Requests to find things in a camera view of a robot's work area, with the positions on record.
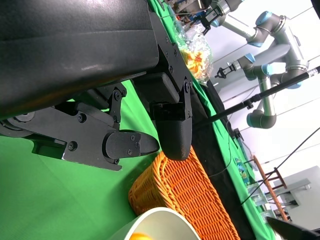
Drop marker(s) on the pale green bowl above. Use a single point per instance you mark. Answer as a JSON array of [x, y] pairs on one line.
[[160, 222]]

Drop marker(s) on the blue green printed packet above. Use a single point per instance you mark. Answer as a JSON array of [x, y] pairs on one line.
[[241, 170]]

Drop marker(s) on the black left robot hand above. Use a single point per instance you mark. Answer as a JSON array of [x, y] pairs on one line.
[[75, 50]]

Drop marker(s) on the wooden stand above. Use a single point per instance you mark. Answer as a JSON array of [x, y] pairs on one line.
[[273, 195]]

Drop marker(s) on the green tablecloth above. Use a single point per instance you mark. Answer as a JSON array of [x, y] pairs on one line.
[[255, 215], [62, 200]]

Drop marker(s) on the black industrial arm gripper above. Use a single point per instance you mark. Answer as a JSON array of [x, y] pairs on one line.
[[223, 72], [210, 17]]

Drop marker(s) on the grey cabinet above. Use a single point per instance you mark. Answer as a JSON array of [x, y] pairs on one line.
[[302, 190]]

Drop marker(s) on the black boom pole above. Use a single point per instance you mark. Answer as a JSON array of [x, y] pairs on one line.
[[275, 89]]

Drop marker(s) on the orange wicker basket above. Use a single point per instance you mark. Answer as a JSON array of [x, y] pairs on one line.
[[190, 195]]

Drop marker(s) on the clear bag of snacks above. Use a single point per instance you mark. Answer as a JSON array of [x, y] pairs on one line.
[[197, 60]]

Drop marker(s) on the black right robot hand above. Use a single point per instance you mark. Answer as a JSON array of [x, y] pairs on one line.
[[292, 230]]

